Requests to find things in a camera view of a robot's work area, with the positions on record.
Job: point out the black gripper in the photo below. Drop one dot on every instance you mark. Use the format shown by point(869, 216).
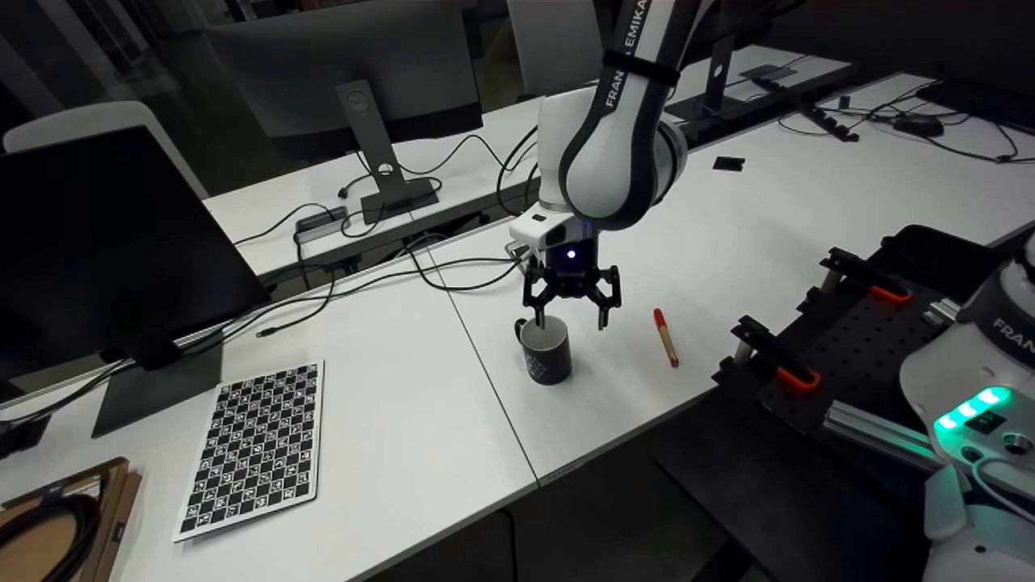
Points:
point(566, 264)

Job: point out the black patterned mug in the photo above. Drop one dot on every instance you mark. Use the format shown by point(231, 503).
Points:
point(547, 361)

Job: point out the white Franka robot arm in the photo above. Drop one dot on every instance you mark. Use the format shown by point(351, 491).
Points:
point(617, 163)

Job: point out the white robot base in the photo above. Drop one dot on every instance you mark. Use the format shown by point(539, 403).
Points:
point(958, 368)

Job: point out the wooden marker with red cap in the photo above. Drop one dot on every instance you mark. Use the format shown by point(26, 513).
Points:
point(667, 340)

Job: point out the small black square patch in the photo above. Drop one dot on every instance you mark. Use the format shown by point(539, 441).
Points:
point(729, 163)

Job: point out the black dock box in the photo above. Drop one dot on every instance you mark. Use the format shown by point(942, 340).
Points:
point(322, 226)

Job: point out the dark monitor stand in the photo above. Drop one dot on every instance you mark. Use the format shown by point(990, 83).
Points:
point(719, 65)

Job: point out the black power strip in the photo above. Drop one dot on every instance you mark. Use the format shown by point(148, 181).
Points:
point(837, 123)

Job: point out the grey monitor with metal stand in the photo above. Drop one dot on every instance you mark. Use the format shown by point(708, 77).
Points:
point(343, 65)

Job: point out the aluminium extrusion bar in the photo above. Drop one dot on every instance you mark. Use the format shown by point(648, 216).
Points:
point(879, 427)

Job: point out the black white calibration checkerboard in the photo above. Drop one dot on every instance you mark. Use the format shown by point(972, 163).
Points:
point(252, 448)

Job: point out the black power adapter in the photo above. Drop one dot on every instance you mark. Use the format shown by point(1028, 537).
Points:
point(918, 123)

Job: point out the large dark monitor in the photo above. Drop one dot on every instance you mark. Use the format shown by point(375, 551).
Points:
point(98, 246)

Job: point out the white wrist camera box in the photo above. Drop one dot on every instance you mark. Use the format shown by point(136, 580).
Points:
point(536, 233)

